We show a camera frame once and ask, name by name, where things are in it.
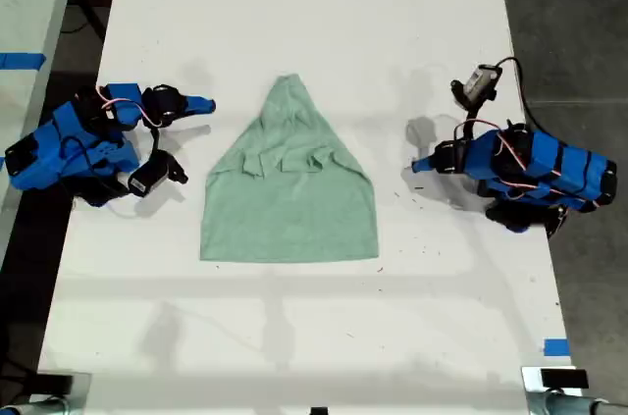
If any short blue tape strip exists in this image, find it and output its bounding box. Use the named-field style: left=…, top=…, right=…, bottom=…
left=543, top=337, right=571, bottom=358

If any red white servo wire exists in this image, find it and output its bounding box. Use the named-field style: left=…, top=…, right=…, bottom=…
left=96, top=84, right=162, bottom=130
left=452, top=119, right=535, bottom=175

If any small black box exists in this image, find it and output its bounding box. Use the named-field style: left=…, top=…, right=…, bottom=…
left=34, top=372, right=76, bottom=397
left=540, top=368, right=590, bottom=389

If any metal table bracket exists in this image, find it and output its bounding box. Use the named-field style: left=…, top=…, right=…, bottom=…
left=26, top=371, right=94, bottom=415
left=520, top=365, right=612, bottom=415

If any black camera box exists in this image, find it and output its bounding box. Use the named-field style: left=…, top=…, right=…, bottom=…
left=127, top=149, right=189, bottom=199
left=449, top=63, right=503, bottom=106

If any long blue tape strip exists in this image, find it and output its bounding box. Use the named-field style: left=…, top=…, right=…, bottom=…
left=0, top=52, right=47, bottom=71

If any pale green t-shirt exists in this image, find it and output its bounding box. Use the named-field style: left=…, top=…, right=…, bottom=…
left=198, top=72, right=382, bottom=265

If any pale side table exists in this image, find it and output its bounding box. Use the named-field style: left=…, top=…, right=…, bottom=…
left=0, top=0, right=82, bottom=260

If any black camera cable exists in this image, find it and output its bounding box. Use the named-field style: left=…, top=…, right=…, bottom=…
left=493, top=56, right=540, bottom=130

